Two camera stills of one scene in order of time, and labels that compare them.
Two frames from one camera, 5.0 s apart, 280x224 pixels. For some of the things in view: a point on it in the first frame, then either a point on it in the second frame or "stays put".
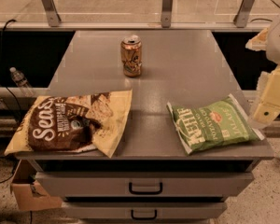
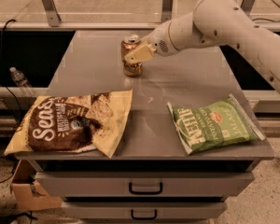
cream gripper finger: [273, 97] → [158, 41]
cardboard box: [29, 194] stays put
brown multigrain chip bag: [73, 122] stays put
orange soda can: [131, 53] stays put
